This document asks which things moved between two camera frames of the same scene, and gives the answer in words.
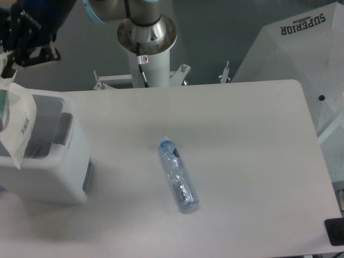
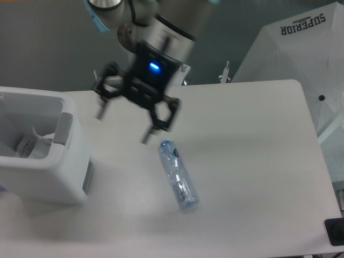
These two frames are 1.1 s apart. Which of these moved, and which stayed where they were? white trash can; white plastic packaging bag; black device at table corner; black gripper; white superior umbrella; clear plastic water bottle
Moved: black gripper; white plastic packaging bag
Stayed: white trash can; clear plastic water bottle; white superior umbrella; black device at table corner
